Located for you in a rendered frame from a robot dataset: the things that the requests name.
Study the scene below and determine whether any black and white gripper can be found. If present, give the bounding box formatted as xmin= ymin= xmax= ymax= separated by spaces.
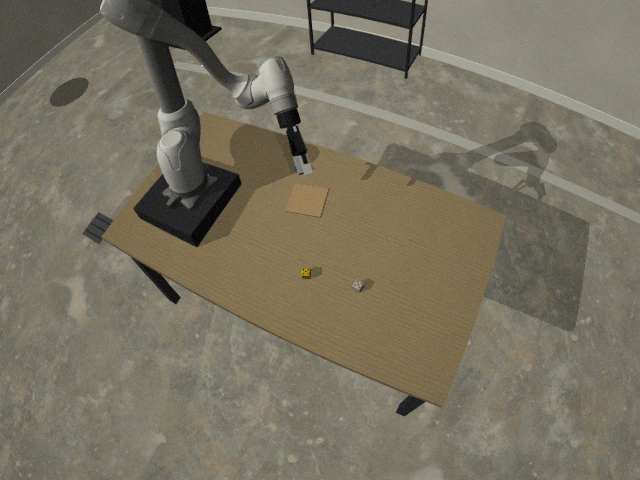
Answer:
xmin=276 ymin=109 xmax=312 ymax=175

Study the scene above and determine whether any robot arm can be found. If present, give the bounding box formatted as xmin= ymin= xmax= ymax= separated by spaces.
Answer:
xmin=100 ymin=0 xmax=298 ymax=210

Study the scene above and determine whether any tan square mat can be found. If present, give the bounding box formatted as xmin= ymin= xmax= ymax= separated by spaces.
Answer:
xmin=285 ymin=183 xmax=329 ymax=218

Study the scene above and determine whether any white die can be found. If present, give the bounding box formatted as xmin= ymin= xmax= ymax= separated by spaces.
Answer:
xmin=352 ymin=280 xmax=364 ymax=293

